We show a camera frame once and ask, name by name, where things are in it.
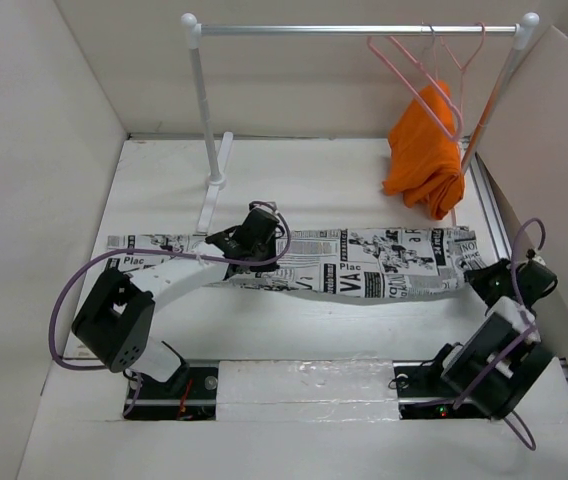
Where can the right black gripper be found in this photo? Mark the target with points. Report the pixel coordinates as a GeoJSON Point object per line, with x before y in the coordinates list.
{"type": "Point", "coordinates": [476, 276]}

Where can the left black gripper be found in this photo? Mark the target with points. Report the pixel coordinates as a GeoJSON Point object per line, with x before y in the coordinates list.
{"type": "Point", "coordinates": [264, 268]}

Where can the newspaper print trousers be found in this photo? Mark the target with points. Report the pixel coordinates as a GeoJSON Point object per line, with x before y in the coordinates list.
{"type": "Point", "coordinates": [373, 263]}

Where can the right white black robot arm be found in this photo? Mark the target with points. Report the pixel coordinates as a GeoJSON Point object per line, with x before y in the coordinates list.
{"type": "Point", "coordinates": [497, 366]}

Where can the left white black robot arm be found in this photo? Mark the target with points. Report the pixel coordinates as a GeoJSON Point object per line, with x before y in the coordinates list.
{"type": "Point", "coordinates": [115, 319]}

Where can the orange garment on hanger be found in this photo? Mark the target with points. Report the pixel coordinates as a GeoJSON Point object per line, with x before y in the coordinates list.
{"type": "Point", "coordinates": [425, 165]}

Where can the white metal clothes rack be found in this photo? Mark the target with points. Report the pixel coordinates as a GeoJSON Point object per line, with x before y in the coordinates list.
{"type": "Point", "coordinates": [219, 154]}

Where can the aluminium rail right side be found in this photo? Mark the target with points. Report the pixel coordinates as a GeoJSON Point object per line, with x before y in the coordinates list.
{"type": "Point", "coordinates": [500, 241]}

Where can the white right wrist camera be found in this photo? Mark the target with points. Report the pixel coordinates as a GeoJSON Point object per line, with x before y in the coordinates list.
{"type": "Point", "coordinates": [533, 256]}

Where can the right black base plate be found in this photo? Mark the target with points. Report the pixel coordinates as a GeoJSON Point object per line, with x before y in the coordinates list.
{"type": "Point", "coordinates": [423, 395]}

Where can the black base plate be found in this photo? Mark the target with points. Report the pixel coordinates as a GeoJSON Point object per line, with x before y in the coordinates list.
{"type": "Point", "coordinates": [194, 400]}
{"type": "Point", "coordinates": [423, 395]}

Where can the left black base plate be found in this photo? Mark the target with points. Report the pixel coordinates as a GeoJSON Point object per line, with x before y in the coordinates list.
{"type": "Point", "coordinates": [194, 400]}

